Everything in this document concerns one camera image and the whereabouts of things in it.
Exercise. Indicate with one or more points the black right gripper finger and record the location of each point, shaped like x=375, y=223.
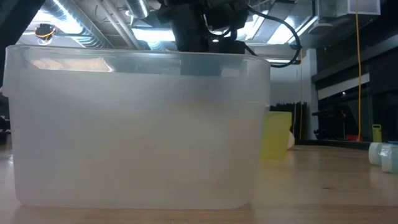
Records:
x=189, y=34
x=227, y=46

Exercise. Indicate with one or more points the yellow-green canister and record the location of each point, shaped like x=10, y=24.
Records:
x=377, y=133

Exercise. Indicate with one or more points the yellow plastic bin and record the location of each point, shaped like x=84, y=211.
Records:
x=275, y=137

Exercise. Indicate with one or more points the white ceiling air unit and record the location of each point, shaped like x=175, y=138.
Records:
x=348, y=7

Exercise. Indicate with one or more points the clear plastic bin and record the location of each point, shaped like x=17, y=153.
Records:
x=136, y=140

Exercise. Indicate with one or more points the ceiling light panel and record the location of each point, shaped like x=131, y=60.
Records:
x=154, y=35

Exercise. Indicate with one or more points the clear plastic bottle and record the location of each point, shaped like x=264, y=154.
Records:
x=390, y=159

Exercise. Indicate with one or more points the green medicine bottle white cap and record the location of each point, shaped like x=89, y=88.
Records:
x=374, y=153

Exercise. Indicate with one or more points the silver ventilation duct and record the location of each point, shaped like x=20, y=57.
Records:
x=84, y=25

